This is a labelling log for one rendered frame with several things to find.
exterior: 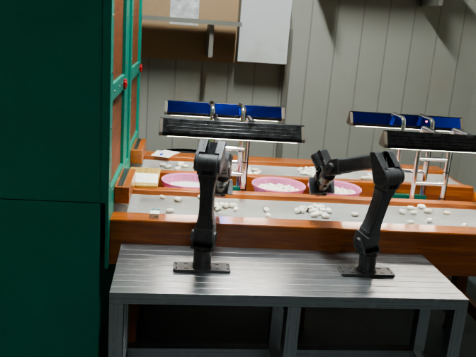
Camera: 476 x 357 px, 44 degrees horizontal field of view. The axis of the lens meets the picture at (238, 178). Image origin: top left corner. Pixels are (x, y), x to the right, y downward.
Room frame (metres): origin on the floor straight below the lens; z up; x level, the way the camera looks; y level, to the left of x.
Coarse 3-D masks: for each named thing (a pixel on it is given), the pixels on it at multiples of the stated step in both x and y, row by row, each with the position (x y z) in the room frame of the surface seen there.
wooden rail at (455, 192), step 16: (160, 176) 2.87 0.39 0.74; (192, 176) 2.88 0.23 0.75; (256, 176) 2.92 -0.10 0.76; (272, 176) 2.94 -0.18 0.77; (288, 176) 2.97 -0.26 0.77; (304, 192) 2.94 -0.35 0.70; (368, 192) 2.97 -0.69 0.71; (400, 192) 2.99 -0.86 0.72; (416, 192) 3.00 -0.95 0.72; (432, 192) 3.01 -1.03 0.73; (448, 192) 3.02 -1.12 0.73; (464, 192) 3.03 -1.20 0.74
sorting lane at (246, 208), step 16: (128, 208) 2.33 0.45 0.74; (144, 208) 2.34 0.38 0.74; (160, 208) 2.36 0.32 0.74; (176, 208) 2.38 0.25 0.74; (192, 208) 2.39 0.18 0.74; (224, 208) 2.42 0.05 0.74; (240, 208) 2.44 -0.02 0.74; (256, 208) 2.46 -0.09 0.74; (272, 208) 2.48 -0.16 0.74; (288, 208) 2.49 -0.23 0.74; (336, 208) 2.55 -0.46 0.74; (352, 208) 2.57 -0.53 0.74; (400, 208) 2.62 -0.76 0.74; (416, 208) 2.64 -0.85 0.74; (432, 208) 2.66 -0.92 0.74; (448, 208) 2.68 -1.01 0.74; (416, 224) 2.41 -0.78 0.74; (432, 224) 2.42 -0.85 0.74; (448, 224) 2.44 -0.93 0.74
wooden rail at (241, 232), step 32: (128, 224) 2.12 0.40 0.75; (160, 224) 2.13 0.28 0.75; (192, 224) 2.14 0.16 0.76; (224, 224) 2.16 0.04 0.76; (256, 224) 2.18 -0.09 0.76; (288, 224) 2.21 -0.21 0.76; (320, 224) 2.24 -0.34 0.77; (352, 224) 2.27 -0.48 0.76; (384, 224) 2.30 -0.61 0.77; (448, 256) 2.25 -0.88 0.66
